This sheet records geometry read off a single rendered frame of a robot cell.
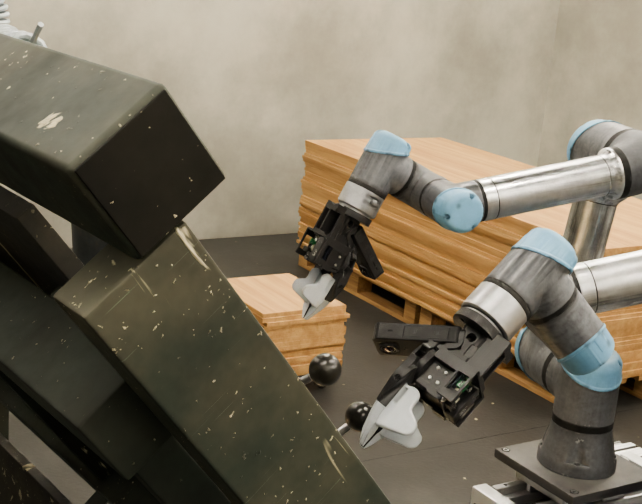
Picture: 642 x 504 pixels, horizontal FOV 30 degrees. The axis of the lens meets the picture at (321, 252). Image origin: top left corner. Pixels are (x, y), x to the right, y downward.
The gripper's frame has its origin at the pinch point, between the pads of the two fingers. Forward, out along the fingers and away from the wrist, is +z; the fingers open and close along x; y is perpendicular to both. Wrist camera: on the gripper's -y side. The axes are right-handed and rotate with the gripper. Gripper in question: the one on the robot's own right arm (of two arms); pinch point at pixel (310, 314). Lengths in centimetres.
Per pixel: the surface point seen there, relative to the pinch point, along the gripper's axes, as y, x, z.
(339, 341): -200, -238, 17
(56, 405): 80, 80, 13
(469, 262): -267, -260, -45
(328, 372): 44, 67, 2
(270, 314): -161, -239, 19
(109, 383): 78, 83, 9
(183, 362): 77, 90, 4
